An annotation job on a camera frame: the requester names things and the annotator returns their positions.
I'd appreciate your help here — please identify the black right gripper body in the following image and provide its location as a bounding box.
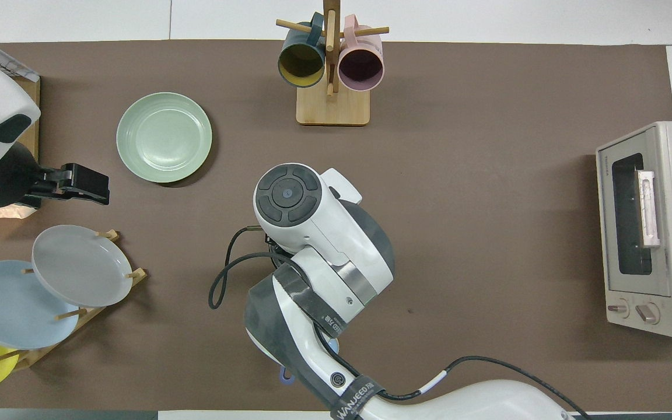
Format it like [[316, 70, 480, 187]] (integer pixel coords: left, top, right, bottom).
[[264, 232, 293, 266]]

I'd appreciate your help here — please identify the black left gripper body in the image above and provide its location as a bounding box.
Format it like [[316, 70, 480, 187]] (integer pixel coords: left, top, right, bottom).
[[0, 143, 45, 206]]

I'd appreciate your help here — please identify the grey plate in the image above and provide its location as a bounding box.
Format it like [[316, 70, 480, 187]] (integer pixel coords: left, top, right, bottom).
[[31, 225, 134, 308]]

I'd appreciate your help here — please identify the light green plate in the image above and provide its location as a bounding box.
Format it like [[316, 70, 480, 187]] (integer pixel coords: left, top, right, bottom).
[[116, 92, 213, 183]]

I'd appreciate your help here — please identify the light blue plate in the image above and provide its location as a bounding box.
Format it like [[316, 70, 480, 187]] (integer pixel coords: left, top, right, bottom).
[[0, 260, 80, 351]]

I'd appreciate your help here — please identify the wooden plate rack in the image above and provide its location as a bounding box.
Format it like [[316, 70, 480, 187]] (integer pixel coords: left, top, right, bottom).
[[0, 229, 148, 371]]

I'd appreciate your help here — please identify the wooden mug rack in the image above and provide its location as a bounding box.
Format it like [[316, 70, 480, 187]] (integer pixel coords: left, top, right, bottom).
[[276, 0, 390, 126]]

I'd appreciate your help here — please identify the dark teal mug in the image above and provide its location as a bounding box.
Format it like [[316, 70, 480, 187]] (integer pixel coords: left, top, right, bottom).
[[278, 12, 328, 88]]

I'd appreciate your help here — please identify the pink mug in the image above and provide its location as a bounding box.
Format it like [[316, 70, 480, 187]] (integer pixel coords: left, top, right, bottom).
[[338, 15, 384, 92]]

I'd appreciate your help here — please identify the brown table mat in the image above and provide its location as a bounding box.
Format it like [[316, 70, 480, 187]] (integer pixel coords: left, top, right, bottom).
[[0, 40, 672, 412]]

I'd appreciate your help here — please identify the black wire basket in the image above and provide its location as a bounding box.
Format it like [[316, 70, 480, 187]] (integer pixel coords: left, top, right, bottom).
[[0, 28, 41, 82]]

